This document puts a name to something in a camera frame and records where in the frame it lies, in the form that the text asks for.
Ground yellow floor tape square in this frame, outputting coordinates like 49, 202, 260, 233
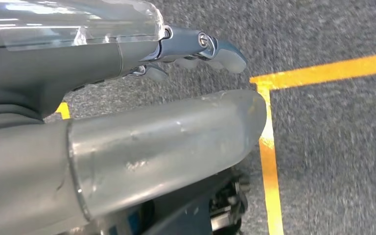
55, 102, 71, 120
249, 51, 376, 235

